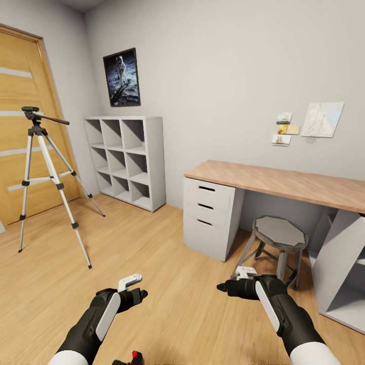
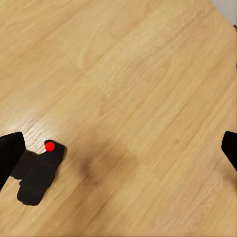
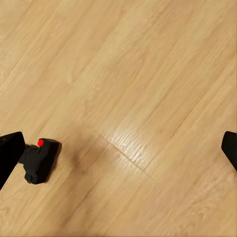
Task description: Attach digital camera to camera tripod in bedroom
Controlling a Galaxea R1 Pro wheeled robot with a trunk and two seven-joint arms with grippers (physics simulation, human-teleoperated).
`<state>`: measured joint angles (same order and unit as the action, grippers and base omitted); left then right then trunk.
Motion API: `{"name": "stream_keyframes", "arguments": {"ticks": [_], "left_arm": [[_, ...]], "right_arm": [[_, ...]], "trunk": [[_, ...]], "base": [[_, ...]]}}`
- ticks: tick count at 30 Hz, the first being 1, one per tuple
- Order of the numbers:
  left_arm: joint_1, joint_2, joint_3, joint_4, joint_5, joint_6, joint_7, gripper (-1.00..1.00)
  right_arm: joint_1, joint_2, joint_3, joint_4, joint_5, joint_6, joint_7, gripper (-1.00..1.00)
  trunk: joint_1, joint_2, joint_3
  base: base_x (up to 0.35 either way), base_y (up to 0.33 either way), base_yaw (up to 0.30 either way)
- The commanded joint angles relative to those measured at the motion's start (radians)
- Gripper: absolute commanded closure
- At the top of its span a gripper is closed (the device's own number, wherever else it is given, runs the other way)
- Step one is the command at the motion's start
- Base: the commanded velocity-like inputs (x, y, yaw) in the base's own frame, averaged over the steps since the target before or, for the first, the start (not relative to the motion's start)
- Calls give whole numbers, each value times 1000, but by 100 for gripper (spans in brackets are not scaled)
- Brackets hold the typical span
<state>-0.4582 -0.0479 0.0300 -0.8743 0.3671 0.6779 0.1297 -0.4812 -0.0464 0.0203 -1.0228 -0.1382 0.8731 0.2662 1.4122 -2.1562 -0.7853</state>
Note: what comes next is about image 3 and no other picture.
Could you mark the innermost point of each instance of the digital camera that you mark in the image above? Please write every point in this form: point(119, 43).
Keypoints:
point(38, 162)

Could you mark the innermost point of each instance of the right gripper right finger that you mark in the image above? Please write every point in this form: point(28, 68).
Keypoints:
point(229, 147)

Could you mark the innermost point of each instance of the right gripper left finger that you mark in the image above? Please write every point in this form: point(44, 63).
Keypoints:
point(12, 147)

